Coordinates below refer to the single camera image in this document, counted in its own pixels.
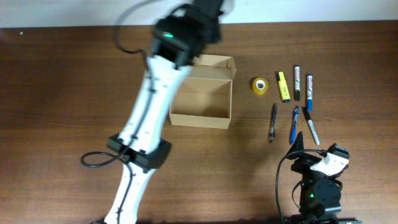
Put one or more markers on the black whiteboard marker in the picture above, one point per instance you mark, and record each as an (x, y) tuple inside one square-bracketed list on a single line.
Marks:
[(297, 82)]

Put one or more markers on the blue whiteboard marker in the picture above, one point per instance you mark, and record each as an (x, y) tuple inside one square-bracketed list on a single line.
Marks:
[(309, 92)]

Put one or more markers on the yellow highlighter marker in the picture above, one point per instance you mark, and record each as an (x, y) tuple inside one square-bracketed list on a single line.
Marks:
[(284, 91)]

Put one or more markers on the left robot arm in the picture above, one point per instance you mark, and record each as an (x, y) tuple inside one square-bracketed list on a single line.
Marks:
[(178, 39)]

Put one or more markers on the yellow tape roll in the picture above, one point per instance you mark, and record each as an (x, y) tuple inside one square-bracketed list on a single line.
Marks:
[(260, 86)]

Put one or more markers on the cardboard box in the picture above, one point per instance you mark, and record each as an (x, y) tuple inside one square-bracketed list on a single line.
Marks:
[(204, 99)]

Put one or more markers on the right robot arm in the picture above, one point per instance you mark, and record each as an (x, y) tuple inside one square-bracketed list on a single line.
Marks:
[(320, 189)]

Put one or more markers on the black white permanent marker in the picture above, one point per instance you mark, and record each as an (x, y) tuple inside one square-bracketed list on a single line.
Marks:
[(311, 126)]

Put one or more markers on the black ballpoint pen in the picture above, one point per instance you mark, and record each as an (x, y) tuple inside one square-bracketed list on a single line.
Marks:
[(273, 119)]

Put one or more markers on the blue ballpoint pen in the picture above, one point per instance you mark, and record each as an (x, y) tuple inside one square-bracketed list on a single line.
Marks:
[(295, 117)]

